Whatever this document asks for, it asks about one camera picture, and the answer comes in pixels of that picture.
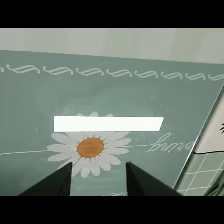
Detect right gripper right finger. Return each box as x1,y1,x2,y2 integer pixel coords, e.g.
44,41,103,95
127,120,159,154
125,161,183,197

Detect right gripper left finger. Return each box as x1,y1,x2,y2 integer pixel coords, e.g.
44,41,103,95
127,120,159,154
19,162,73,197

